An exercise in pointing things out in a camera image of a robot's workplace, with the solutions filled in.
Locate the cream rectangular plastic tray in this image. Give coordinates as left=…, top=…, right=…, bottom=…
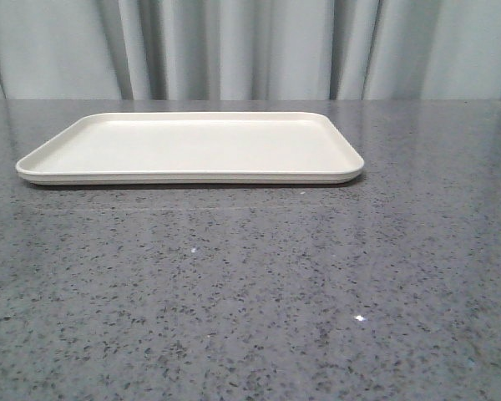
left=16, top=112, right=364, bottom=185

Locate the pale grey-green curtain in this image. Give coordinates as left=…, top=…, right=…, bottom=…
left=0, top=1, right=501, bottom=100

